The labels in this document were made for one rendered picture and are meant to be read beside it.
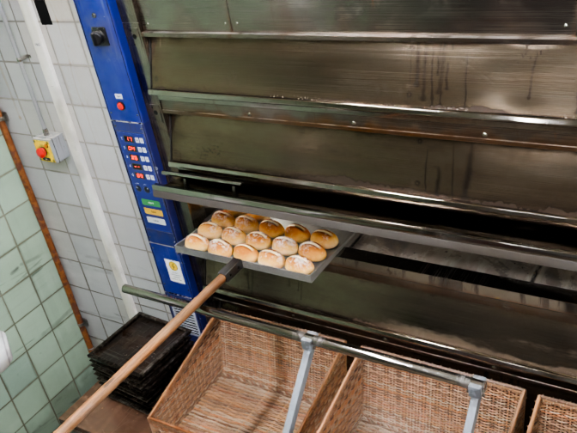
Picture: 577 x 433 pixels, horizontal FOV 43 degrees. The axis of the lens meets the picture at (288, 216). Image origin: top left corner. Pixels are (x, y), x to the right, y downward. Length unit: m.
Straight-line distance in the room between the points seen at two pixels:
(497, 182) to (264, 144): 0.73
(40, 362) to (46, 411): 0.25
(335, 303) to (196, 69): 0.89
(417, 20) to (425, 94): 0.19
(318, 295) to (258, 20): 0.94
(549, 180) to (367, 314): 0.80
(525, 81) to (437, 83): 0.22
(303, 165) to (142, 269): 1.06
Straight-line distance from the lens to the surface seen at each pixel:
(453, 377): 1.89
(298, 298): 2.53
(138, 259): 3.01
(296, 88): 2.09
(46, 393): 3.62
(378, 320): 2.40
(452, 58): 1.88
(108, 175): 2.84
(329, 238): 2.35
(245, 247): 2.37
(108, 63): 2.51
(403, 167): 2.05
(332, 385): 2.50
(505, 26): 1.81
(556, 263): 1.86
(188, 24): 2.28
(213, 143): 2.39
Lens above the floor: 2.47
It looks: 30 degrees down
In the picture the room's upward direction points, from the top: 11 degrees counter-clockwise
